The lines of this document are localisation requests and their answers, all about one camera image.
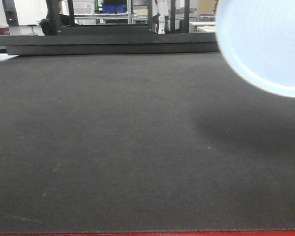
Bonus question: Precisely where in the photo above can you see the light blue round tray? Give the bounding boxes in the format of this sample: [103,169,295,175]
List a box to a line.
[216,0,295,98]

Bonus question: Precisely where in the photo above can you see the blue bins on far shelf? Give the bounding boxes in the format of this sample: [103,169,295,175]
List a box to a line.
[102,4,125,14]

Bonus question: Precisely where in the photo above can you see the black fabric table mat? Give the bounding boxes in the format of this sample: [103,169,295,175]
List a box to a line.
[0,53,295,234]

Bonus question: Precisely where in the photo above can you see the white background desk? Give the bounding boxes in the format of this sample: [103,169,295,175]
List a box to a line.
[189,22,216,33]

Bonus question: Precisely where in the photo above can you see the black office chair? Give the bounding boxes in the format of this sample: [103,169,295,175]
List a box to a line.
[39,19,52,35]

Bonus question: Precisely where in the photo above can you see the red box on left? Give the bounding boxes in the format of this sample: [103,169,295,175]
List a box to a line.
[0,27,10,35]

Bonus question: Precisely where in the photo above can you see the black metal frame rail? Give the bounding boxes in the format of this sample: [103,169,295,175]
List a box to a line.
[0,33,219,56]

